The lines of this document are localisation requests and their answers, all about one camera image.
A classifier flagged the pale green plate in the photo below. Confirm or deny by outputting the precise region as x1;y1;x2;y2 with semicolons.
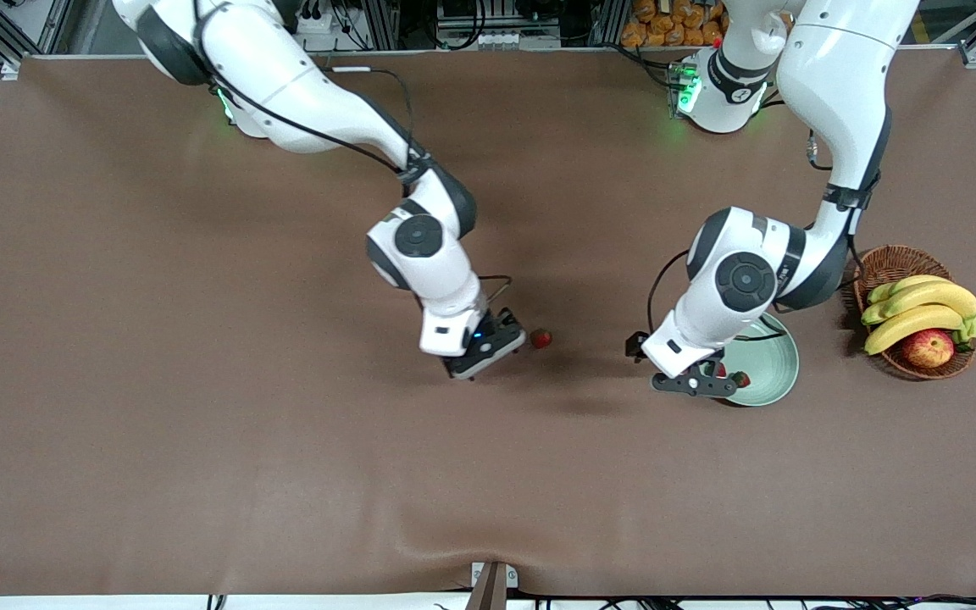
713;312;801;408

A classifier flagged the brown table mat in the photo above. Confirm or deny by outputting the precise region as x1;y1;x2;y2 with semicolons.
0;47;976;598

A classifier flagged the brown wicker basket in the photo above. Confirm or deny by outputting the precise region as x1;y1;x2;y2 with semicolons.
852;245;976;380

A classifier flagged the yellow banana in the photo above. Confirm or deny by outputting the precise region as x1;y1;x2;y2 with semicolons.
860;282;976;328
868;274;953;306
864;305;969;356

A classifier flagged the red yellow apple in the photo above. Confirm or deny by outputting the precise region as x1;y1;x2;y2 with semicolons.
901;329;957;369

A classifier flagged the bag of orange fruit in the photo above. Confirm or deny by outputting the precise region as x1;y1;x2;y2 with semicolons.
620;0;726;48

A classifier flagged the white power strip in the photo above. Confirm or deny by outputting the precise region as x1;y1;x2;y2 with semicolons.
289;0;336;36

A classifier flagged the metal clamp bracket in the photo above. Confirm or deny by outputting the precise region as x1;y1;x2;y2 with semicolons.
464;561;519;610

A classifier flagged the aluminium frame post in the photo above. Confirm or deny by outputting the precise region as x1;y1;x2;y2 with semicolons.
363;0;402;50
590;0;629;47

